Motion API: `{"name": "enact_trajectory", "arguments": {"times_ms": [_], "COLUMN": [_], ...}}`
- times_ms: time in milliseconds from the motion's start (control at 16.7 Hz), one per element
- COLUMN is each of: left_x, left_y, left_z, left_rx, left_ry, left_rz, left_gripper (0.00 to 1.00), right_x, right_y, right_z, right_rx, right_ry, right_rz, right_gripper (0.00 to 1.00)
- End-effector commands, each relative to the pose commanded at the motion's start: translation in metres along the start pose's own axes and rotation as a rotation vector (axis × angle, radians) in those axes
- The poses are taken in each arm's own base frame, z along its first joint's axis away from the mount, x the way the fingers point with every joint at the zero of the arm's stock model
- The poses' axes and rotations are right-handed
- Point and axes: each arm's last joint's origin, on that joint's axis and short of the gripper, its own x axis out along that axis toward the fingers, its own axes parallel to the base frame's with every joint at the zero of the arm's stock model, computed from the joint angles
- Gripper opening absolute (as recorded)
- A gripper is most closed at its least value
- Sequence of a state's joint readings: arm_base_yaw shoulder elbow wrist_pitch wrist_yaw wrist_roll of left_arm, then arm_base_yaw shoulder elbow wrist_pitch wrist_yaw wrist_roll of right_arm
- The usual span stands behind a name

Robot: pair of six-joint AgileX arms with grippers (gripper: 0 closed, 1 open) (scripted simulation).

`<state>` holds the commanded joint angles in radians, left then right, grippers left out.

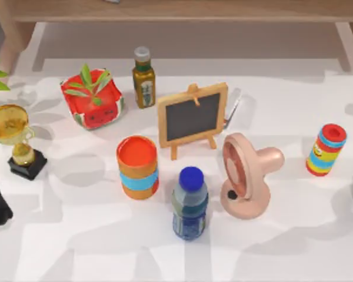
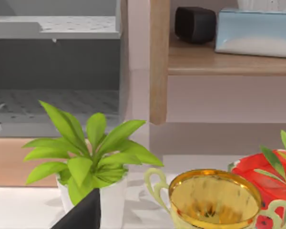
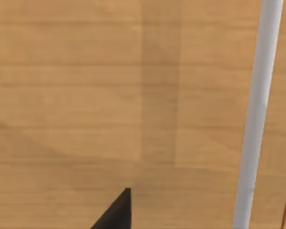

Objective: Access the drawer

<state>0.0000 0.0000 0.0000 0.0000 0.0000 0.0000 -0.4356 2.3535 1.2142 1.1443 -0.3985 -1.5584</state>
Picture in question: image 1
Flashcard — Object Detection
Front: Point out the wooden framed blackboard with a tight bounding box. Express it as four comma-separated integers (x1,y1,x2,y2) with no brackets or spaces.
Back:
156,82,229,161

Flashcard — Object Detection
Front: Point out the orange can with blue band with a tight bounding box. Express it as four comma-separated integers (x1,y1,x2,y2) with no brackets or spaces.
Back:
116,135,160,201

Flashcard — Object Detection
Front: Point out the olive green bottle grey cap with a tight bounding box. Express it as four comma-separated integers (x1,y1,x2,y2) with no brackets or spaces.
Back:
131,46,156,110

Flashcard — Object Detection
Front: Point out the blue bottle with blue cap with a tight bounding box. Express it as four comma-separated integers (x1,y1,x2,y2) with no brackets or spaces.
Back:
171,166,209,241

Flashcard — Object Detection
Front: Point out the pink desk fan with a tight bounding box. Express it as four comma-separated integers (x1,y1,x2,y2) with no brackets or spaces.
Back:
219,132,285,220

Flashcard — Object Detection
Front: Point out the red watermelon plant pot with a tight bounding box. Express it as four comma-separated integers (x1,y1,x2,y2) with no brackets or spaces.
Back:
60,63,125,130

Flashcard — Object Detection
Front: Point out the wooden shelf unit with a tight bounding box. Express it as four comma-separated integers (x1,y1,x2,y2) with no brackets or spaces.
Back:
0,0,353,75

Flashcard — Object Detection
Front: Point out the red yellow blue striped can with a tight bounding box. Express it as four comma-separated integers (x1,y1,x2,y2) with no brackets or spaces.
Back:
305,123,348,177

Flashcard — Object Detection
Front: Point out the gold trophy on black base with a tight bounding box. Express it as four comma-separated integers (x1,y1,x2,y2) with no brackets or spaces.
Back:
0,104,48,182

